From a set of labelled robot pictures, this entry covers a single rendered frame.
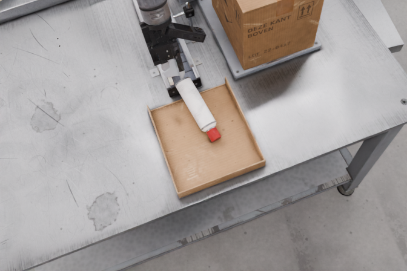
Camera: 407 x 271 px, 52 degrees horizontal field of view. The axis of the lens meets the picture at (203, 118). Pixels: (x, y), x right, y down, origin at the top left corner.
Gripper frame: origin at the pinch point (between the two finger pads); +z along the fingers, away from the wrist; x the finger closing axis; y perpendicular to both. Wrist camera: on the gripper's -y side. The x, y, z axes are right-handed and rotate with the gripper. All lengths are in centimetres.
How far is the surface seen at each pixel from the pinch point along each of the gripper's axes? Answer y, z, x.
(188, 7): -9.1, -11.6, -16.3
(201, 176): 5.5, 18.3, 23.9
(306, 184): -36, 75, 1
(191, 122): 2.4, 12.4, 7.5
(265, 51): -25.9, 1.5, 1.0
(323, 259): -34, 106, 20
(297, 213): -32, 98, -2
